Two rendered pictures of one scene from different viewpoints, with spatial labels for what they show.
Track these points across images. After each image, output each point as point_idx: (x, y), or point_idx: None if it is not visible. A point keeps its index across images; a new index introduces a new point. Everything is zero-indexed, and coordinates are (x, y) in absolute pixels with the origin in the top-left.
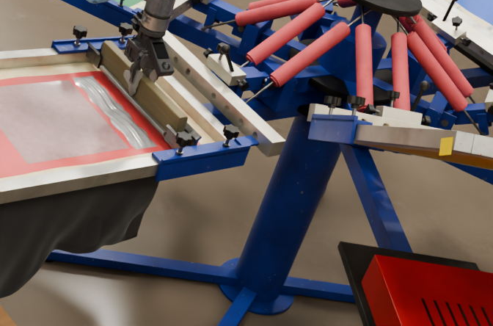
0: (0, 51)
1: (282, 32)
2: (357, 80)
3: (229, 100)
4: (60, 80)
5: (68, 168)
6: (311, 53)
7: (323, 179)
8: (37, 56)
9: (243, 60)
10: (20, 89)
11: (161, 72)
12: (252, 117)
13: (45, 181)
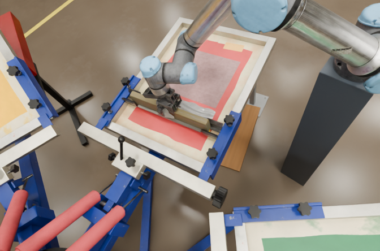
0: (253, 85)
1: (90, 231)
2: (20, 206)
3: (117, 139)
4: (218, 104)
5: (169, 56)
6: (60, 214)
7: None
8: (237, 99)
9: None
10: (225, 80)
11: (147, 87)
12: (99, 135)
13: (167, 35)
